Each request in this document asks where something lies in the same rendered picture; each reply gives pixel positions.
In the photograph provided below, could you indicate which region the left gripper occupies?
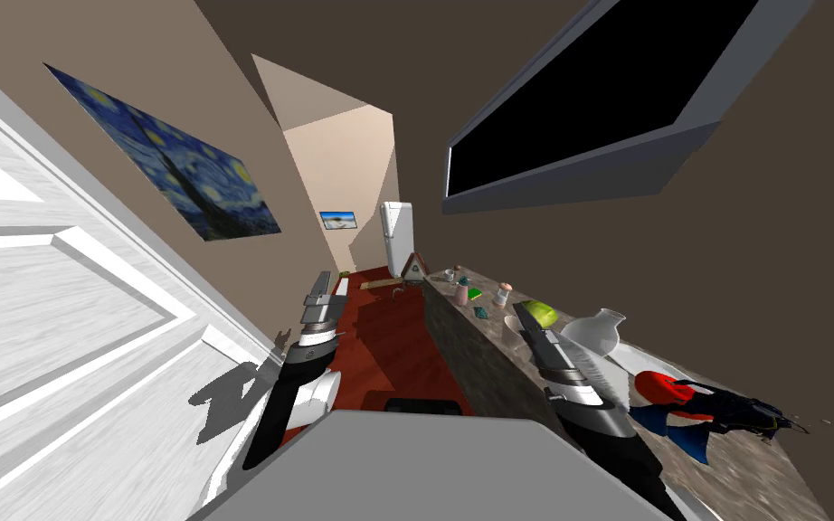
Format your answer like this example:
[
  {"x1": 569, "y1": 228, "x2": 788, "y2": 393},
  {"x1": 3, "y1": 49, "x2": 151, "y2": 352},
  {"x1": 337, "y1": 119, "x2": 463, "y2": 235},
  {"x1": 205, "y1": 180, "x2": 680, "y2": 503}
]
[{"x1": 300, "y1": 270, "x2": 351, "y2": 331}]

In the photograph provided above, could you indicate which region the red and blue toy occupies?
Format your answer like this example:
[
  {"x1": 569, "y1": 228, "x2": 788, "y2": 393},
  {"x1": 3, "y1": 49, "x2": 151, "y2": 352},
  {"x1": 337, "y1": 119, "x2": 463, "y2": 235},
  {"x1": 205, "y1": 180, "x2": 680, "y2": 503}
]
[{"x1": 628, "y1": 370, "x2": 810, "y2": 465}]

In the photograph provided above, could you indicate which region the brown triangular house ornament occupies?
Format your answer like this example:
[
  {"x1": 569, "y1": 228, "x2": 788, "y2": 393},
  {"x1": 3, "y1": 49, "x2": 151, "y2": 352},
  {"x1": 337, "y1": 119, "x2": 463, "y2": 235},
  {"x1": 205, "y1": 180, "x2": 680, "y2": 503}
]
[{"x1": 400, "y1": 251, "x2": 431, "y2": 284}]

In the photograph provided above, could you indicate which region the small seascape picture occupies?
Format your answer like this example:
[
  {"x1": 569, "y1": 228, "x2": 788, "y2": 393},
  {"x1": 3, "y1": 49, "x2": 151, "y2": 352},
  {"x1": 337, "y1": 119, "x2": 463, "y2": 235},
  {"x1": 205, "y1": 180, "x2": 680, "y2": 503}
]
[{"x1": 318, "y1": 210, "x2": 359, "y2": 232}]

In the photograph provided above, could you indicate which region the clear drinking glass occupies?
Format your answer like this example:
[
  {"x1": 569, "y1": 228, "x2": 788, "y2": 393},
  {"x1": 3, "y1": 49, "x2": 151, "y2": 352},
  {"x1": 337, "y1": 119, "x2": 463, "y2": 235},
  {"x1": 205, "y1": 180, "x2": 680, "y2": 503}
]
[{"x1": 502, "y1": 314, "x2": 528, "y2": 349}]

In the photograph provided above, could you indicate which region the clear glass vase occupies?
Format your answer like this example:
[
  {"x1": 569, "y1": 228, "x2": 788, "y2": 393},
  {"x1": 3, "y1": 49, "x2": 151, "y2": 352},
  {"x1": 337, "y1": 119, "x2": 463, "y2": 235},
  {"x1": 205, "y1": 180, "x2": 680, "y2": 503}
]
[{"x1": 560, "y1": 308, "x2": 628, "y2": 359}]

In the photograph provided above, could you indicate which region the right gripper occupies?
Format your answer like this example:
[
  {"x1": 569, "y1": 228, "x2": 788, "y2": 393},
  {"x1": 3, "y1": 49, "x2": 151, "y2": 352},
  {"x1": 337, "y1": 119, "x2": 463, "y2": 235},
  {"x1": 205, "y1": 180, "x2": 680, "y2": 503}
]
[{"x1": 510, "y1": 301, "x2": 576, "y2": 379}]

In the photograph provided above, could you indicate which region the white refrigerator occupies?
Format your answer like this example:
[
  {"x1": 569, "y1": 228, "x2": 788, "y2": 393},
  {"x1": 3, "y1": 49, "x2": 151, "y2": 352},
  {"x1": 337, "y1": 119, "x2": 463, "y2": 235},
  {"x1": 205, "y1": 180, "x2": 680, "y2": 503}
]
[{"x1": 379, "y1": 201, "x2": 417, "y2": 280}]

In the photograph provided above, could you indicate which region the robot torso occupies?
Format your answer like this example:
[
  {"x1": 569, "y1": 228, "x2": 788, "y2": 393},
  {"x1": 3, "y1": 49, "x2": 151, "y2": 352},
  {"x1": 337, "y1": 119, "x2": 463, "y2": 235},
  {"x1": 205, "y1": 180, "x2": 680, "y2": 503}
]
[{"x1": 188, "y1": 396, "x2": 681, "y2": 521}]

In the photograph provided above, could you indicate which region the white plate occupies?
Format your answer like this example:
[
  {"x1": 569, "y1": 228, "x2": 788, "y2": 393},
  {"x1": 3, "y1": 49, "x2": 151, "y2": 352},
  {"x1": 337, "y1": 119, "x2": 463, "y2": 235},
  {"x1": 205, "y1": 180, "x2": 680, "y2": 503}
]
[{"x1": 603, "y1": 341, "x2": 687, "y2": 395}]

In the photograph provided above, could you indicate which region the blue starry night painting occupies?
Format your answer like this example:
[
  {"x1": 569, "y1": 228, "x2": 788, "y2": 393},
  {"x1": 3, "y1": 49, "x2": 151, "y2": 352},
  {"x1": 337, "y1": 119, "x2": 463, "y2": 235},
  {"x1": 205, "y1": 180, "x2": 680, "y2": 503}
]
[{"x1": 43, "y1": 62, "x2": 283, "y2": 243}]

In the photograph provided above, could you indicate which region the grey framed black window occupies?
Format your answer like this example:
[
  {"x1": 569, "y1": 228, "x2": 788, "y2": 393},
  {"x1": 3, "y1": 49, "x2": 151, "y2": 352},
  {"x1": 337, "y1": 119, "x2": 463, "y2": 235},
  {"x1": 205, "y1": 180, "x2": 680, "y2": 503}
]
[{"x1": 441, "y1": 0, "x2": 817, "y2": 216}]

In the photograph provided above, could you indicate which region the white panelled door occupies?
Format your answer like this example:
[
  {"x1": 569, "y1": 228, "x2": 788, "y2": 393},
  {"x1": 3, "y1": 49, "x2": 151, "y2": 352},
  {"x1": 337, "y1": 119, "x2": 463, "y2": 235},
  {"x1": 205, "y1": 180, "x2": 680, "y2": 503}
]
[{"x1": 0, "y1": 46, "x2": 284, "y2": 521}]

